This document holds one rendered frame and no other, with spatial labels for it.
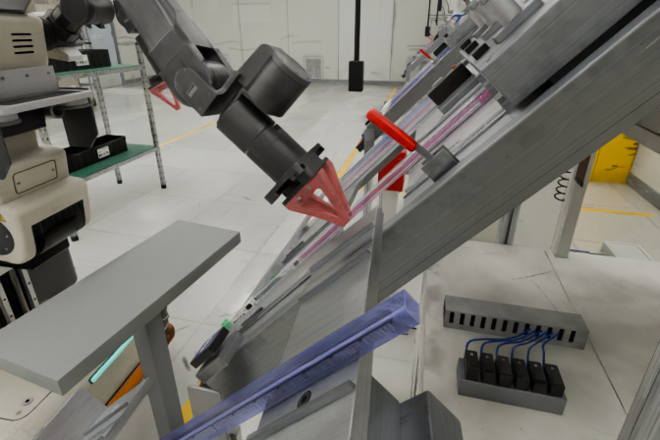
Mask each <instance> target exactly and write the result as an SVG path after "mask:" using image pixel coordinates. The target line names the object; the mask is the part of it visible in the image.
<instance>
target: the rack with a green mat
mask: <svg viewBox="0 0 660 440"><path fill-rule="evenodd" d="M135 45H136V51H137V59H138V65H123V64H111V67H103V68H94V69H86V70H77V71H69V72H61V73H55V76H56V80H57V82H59V81H66V80H73V79H81V78H88V77H93V81H94V85H95V90H96V94H97V98H98V103H99V107H100V111H101V116H102V120H103V124H104V129H105V133H106V135H112V133H111V129H110V124H109V120H108V115H107V111H106V107H105V102H104V98H103V93H102V89H101V84H100V80H99V76H102V75H109V74H117V73H124V72H130V71H137V70H140V76H141V81H142V87H143V92H144V98H145V103H146V109H147V114H148V120H149V125H150V129H151V135H152V140H153V145H146V144H133V143H127V148H128V151H125V152H123V153H120V154H118V155H115V156H113V157H110V158H107V159H105V160H102V161H100V162H97V163H95V164H92V165H90V166H87V167H85V168H82V169H80V170H78V171H76V172H73V173H71V174H69V176H73V177H78V178H82V179H84V180H85V181H86V182H87V181H89V180H91V179H94V178H96V177H98V176H101V175H103V174H105V173H107V172H110V171H112V170H114V171H115V176H116V180H117V184H123V181H122V177H121V173H120V168H119V167H121V166H123V165H126V164H128V163H130V162H132V161H135V160H137V159H139V158H142V157H143V156H145V155H147V154H150V153H152V152H154V151H155V157H156V162H157V168H158V173H159V179H160V184H161V189H166V188H167V187H166V181H165V176H164V170H163V164H162V159H161V153H160V147H159V142H158V136H157V131H156V126H155V120H154V114H153V109H152V103H151V98H150V92H149V89H148V88H149V86H148V81H147V75H146V69H145V65H144V59H143V53H142V51H141V49H140V47H139V46H138V43H137V42H135ZM85 47H86V49H92V45H91V42H86V43H85ZM38 131H39V135H40V138H41V141H42V143H45V144H50V145H52V144H51V141H50V137H49V134H48V131H47V128H46V127H45V128H41V129H38ZM70 237H71V241H72V242H76V241H78V240H79V237H78V233H74V234H72V235H71V236H70Z"/></svg>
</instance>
